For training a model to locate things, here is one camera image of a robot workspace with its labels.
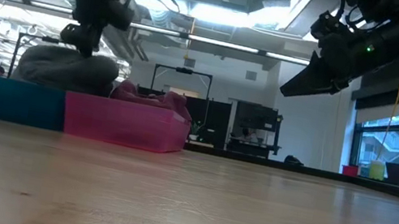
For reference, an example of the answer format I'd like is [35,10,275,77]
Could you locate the thin yellow hanging cord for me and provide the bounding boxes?
[375,52,399,165]

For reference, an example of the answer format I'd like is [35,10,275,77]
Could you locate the pink plastic bin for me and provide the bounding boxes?
[58,89,195,159]

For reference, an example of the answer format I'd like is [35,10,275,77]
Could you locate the small red bin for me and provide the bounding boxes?
[340,163,361,179]

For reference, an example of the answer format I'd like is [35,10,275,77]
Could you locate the black bag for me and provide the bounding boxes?
[282,153,306,167]

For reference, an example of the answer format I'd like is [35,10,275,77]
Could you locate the black camera frame stand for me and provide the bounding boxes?
[150,62,215,101]

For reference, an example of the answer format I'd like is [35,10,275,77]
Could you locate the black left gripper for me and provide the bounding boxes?
[56,0,139,66]

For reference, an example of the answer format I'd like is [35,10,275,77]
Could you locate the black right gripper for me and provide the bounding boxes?
[278,4,390,113]

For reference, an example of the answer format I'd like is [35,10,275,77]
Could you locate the small potted plant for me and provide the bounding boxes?
[187,118,204,144]

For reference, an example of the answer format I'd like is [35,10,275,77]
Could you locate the yellow-green container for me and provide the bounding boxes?
[367,159,388,183]

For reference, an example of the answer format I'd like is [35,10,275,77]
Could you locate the long ceiling light fixture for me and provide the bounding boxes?
[0,0,315,68]

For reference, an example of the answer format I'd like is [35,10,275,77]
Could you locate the black metal stand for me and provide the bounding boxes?
[7,30,62,86]

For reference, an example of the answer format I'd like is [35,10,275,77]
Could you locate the black desk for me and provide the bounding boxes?
[225,135,283,162]

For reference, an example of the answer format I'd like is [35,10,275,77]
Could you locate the grey baseball cap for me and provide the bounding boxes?
[8,38,123,100]

